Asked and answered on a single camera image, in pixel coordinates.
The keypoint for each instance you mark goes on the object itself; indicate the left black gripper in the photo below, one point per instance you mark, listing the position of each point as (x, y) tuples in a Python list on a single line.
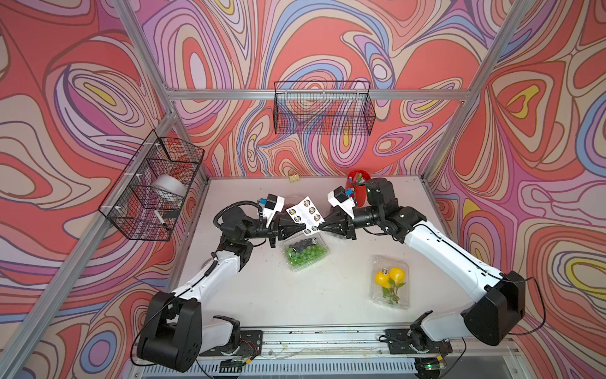
[(279, 233)]

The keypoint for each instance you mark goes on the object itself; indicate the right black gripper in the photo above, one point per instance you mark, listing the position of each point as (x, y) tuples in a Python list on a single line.
[(344, 222)]

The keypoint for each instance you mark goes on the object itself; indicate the white fruit sticker sheet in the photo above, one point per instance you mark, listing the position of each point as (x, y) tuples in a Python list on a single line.
[(305, 212)]

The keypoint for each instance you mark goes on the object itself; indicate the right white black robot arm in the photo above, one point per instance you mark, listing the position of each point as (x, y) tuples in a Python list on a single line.
[(497, 300)]

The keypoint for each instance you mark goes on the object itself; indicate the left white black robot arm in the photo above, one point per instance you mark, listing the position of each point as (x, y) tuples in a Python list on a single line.
[(176, 332)]

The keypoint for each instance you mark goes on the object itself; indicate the clear box yellow fruit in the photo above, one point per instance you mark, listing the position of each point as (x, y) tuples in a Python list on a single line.
[(389, 282)]

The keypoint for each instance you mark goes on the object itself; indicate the clear box black green grapes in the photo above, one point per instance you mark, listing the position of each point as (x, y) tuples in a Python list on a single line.
[(303, 251)]

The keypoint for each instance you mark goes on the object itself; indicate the red pen cup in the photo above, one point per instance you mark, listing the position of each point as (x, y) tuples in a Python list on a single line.
[(356, 180)]

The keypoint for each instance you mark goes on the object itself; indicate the yellow binder clip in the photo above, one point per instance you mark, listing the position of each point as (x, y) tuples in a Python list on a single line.
[(294, 177)]

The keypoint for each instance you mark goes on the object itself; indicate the marker pen in basket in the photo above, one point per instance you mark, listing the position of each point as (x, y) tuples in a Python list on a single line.
[(160, 218)]

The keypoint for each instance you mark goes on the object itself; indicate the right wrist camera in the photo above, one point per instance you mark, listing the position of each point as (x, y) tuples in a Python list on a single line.
[(343, 198)]

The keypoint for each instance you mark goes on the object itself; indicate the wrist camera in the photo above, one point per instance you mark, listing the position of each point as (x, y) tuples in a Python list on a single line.
[(271, 205), (343, 198)]

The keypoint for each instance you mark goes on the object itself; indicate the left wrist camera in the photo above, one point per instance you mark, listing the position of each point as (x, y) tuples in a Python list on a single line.
[(271, 205)]

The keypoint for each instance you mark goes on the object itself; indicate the black wire basket back wall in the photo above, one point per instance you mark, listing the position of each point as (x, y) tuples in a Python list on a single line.
[(323, 107)]

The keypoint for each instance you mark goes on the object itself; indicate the black wire basket wall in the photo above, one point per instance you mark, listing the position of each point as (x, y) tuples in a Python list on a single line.
[(323, 107), (129, 206)]

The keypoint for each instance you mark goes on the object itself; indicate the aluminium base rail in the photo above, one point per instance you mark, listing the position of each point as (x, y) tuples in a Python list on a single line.
[(354, 351)]

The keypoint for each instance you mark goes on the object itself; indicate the black wire basket left wall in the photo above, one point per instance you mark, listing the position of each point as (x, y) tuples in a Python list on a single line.
[(129, 206)]

